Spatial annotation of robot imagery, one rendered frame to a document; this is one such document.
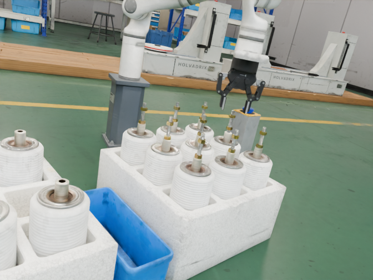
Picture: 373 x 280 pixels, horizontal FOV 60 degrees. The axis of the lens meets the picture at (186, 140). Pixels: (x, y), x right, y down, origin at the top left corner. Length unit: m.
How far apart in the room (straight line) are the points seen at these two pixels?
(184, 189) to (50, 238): 0.30
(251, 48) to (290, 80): 2.98
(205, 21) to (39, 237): 2.94
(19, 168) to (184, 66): 2.51
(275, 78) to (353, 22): 3.47
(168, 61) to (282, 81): 1.39
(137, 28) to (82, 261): 1.01
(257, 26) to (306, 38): 6.75
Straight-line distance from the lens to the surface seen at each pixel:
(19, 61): 2.78
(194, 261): 0.81
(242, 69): 0.92
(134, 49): 1.37
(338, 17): 7.24
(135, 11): 1.35
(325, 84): 4.28
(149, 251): 0.78
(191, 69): 3.17
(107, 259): 0.62
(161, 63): 3.04
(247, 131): 1.14
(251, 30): 0.92
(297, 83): 3.97
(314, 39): 7.50
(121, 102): 1.39
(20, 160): 0.76
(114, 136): 1.44
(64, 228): 0.58
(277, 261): 0.99
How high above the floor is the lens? 0.56
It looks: 19 degrees down
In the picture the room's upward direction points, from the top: 11 degrees clockwise
